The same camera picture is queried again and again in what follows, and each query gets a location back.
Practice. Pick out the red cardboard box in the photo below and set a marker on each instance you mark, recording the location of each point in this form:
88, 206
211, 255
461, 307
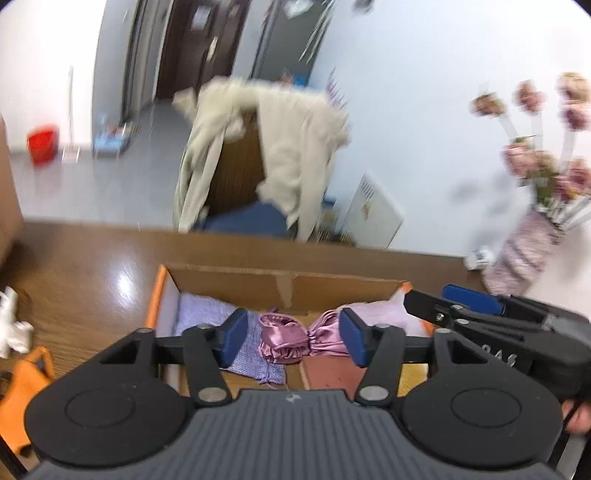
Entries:
286, 286

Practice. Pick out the blue floor rack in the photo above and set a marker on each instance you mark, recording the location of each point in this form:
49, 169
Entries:
111, 144

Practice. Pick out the dark brown door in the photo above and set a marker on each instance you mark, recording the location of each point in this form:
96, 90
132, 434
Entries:
198, 46

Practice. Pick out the person's right hand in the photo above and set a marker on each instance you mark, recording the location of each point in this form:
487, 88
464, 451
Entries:
579, 417

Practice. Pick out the lavender towel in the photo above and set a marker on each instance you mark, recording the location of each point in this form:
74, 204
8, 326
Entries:
388, 311

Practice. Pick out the crumpled white tissue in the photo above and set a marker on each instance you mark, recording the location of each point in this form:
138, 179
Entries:
14, 327

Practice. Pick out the white mop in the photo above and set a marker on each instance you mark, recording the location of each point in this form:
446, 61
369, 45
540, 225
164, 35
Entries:
70, 138

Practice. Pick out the red bucket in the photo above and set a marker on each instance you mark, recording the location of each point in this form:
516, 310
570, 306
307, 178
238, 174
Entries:
41, 146

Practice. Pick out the white flat panel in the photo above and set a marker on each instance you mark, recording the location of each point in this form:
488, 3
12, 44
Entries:
371, 214

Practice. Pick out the beige coat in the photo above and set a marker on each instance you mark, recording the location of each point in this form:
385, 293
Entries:
295, 152

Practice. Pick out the purple knitted cloth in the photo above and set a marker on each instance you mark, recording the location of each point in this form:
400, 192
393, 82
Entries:
203, 314

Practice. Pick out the pink satin pouch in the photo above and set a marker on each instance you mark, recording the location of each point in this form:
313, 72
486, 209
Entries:
284, 337

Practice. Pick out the wooden chair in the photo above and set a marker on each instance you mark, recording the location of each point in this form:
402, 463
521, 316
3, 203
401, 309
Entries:
238, 175

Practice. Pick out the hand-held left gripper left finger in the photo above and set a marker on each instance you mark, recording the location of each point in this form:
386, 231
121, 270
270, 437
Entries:
233, 337

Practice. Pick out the pink ceramic vase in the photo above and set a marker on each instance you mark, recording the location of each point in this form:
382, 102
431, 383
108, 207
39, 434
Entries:
521, 254

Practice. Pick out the grey refrigerator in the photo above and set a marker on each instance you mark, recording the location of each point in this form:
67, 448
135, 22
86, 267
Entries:
291, 41

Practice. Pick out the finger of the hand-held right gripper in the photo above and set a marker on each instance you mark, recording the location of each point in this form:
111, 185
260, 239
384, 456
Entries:
475, 299
427, 307

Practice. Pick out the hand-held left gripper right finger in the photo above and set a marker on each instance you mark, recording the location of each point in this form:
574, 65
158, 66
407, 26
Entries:
353, 339

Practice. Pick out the dried rose bouquet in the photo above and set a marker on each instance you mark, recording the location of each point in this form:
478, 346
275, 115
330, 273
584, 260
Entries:
540, 161

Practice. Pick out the blue cloth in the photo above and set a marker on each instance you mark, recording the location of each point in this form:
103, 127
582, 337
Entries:
244, 222

